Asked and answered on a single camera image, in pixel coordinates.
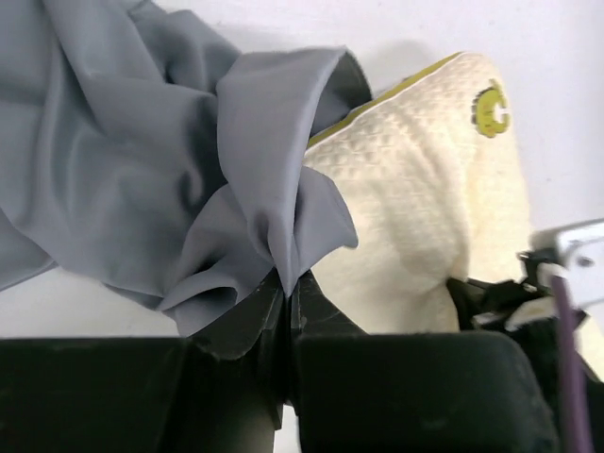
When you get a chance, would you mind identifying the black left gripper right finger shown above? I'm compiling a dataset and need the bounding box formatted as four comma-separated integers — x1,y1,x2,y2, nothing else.
291,274,560,452

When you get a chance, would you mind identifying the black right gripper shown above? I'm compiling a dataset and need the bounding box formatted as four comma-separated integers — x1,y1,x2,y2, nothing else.
446,249,603,452

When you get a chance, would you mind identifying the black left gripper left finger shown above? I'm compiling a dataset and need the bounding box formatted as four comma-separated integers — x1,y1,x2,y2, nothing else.
1,273,284,452

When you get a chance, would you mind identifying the cream quilted pillow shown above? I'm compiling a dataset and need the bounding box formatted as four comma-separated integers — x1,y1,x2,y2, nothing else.
304,52,531,334

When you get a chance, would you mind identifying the grey fabric pillowcase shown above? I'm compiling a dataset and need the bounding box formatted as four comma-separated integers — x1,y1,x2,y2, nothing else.
1,1,371,335

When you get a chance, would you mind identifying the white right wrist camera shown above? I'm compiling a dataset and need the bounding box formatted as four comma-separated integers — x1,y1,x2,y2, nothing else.
530,219,603,310

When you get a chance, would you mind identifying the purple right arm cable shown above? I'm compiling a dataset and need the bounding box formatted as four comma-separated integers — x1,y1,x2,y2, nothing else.
551,276,596,453

